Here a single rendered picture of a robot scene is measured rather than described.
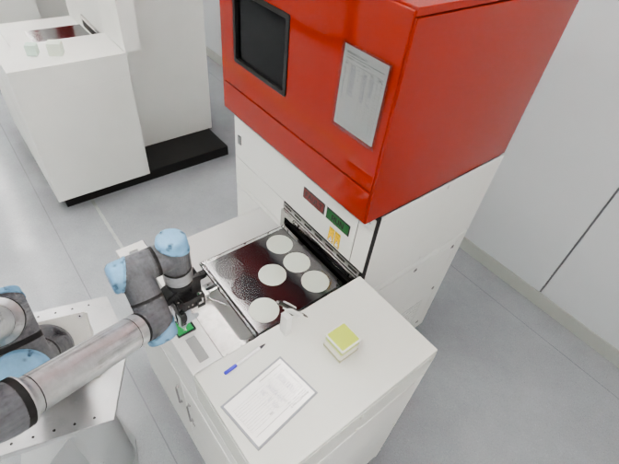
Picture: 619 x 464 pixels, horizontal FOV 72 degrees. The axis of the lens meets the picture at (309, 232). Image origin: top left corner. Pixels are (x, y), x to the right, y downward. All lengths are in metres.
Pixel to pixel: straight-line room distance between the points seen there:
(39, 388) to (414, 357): 0.93
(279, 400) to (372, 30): 0.93
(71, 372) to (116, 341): 0.11
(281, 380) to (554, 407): 1.78
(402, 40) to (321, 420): 0.92
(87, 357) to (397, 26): 0.91
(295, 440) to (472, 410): 1.45
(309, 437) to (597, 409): 1.95
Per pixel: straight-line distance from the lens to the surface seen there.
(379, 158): 1.13
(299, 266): 1.55
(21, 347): 1.25
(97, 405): 1.43
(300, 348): 1.28
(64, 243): 3.10
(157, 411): 2.29
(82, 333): 1.45
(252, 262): 1.55
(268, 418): 1.18
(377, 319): 1.37
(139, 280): 1.04
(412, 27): 0.99
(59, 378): 0.93
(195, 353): 1.29
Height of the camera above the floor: 2.06
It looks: 44 degrees down
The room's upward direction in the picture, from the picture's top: 8 degrees clockwise
